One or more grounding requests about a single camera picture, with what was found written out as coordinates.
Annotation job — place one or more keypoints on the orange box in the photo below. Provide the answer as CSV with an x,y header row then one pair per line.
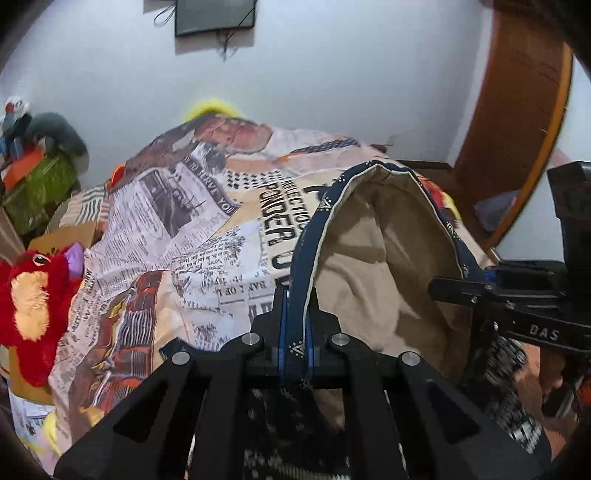
x,y
19,169

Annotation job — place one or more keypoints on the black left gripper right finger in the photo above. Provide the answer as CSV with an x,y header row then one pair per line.
x,y
322,364

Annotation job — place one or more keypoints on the yellow pillow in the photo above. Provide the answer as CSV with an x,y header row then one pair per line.
x,y
211,106

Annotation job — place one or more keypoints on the right hand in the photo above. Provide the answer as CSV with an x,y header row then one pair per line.
x,y
540,376

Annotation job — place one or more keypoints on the red plush toy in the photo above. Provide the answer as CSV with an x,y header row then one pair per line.
x,y
36,295

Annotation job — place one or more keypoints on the navy patterned knit sweater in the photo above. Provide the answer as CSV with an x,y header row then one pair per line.
x,y
380,234

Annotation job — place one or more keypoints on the newspaper print bed cover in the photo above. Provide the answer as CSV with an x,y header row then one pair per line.
x,y
200,232

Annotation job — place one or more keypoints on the grey plush toy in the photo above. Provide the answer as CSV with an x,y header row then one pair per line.
x,y
58,134

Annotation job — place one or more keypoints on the wooden wardrobe frame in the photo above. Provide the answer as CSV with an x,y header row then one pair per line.
x,y
517,119

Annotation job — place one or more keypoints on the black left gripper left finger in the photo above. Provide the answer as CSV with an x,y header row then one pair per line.
x,y
271,328

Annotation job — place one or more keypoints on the green storage box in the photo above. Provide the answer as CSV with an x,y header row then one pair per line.
x,y
33,200

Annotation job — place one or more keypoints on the wall mounted black television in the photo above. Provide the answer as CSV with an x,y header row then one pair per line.
x,y
204,16

